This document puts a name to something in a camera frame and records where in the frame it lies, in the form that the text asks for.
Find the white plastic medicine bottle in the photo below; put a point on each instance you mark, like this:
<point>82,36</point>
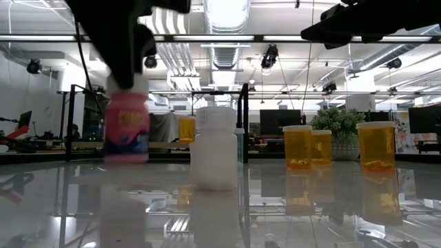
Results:
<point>213,155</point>

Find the orange pill bottle white cap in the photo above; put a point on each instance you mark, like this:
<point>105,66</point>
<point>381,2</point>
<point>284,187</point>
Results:
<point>322,144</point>
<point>297,144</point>
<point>377,144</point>
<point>187,131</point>

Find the black ceiling spotlight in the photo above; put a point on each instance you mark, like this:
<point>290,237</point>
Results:
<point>329,87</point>
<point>394,63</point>
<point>269,56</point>
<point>34,66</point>
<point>150,62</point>

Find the small black monitor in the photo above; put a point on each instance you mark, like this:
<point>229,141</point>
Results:
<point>25,118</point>

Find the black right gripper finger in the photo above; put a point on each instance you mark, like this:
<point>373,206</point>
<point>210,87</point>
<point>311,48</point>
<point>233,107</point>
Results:
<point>336,13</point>
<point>330,32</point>

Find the black monitor screen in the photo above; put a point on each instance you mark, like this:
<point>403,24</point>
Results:
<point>425,118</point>
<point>280,122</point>

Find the green potted plant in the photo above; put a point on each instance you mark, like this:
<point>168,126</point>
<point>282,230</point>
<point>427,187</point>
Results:
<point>339,120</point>

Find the black equipment rack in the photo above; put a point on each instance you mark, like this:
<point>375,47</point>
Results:
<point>93,117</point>

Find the pink medicine bottle white cap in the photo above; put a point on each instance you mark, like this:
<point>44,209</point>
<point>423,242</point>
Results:
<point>126,137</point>

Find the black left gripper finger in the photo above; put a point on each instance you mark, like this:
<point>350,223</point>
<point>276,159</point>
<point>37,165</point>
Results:
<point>147,41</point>
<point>119,58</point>

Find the grey cloth cover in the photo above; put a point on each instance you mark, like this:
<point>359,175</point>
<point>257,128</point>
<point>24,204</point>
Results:
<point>163,125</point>

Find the floral patterned panel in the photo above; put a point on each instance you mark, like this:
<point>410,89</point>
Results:
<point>403,137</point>

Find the person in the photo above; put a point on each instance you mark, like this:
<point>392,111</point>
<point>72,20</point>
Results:
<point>74,132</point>

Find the red and black machine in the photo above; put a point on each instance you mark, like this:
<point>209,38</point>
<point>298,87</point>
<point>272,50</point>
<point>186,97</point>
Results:
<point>15,132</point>

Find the small teal medicine bottle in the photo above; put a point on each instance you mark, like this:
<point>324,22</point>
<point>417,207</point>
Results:
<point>240,144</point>

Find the wooden shelf with black frame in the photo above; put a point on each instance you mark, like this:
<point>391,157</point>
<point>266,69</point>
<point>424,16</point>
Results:
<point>165,145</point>

